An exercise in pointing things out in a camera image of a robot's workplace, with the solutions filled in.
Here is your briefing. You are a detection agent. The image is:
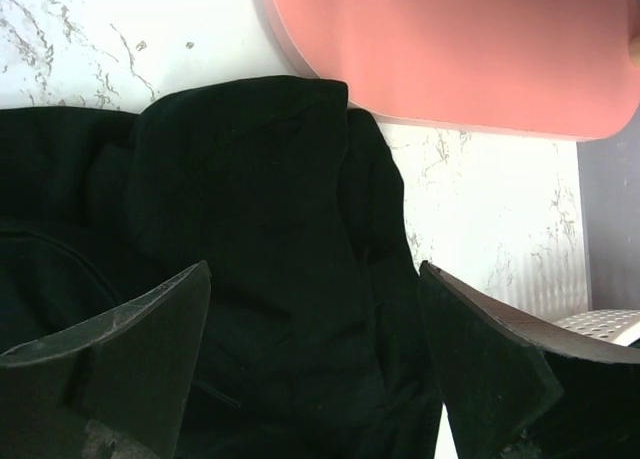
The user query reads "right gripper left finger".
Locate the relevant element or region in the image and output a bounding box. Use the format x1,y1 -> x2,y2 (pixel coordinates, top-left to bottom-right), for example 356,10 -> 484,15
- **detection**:
1,262 -> 211,458

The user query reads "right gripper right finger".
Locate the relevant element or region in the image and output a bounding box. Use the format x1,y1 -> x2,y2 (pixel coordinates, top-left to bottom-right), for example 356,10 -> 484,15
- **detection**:
420,262 -> 639,458

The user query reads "black t shirt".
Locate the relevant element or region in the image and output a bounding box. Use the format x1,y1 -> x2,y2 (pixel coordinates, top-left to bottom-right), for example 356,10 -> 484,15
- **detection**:
1,76 -> 442,458

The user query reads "white plastic laundry basket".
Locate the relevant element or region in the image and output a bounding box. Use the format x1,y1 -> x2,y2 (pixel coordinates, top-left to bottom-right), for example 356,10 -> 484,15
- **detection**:
554,309 -> 640,348

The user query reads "pink two-tier shelf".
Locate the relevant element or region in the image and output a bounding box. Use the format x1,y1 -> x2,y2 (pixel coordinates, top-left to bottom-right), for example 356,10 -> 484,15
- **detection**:
264,0 -> 639,141

